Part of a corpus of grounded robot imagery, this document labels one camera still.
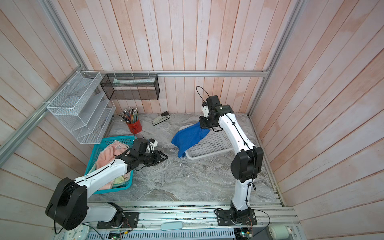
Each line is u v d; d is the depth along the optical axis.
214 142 1.04
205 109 0.81
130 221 0.73
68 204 0.41
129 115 0.99
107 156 0.89
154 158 0.75
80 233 0.68
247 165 0.49
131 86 1.06
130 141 0.96
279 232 0.64
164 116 1.15
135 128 1.07
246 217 0.69
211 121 0.66
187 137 0.90
